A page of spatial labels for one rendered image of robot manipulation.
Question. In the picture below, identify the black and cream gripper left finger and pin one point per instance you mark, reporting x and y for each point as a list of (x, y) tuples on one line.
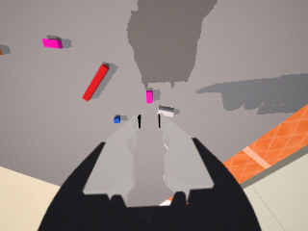
[(109, 169)]

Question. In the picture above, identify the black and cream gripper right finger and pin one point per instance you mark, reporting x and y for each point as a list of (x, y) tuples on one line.
[(192, 168)]

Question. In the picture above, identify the red rod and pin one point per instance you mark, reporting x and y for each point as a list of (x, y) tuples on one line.
[(95, 82)]

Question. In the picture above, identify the small blue cube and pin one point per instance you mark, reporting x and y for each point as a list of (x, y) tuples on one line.
[(117, 119)]

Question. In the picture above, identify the grey rectangular block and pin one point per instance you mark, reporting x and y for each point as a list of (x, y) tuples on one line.
[(165, 112)]

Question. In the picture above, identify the magenta rod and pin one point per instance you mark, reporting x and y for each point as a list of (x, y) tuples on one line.
[(52, 43), (149, 96)]

